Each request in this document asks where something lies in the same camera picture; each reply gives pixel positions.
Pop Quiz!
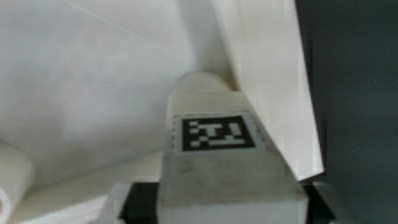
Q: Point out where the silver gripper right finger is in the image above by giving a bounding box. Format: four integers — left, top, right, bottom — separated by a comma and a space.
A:
302, 182, 355, 224

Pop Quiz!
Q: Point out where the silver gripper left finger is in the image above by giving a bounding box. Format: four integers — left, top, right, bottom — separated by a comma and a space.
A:
105, 182, 158, 224

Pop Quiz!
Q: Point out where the white table leg with tag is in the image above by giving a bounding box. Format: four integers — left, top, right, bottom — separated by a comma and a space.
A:
156, 72, 309, 224

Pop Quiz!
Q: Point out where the white square table top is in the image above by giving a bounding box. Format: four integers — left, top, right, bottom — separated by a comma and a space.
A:
0, 0, 323, 224

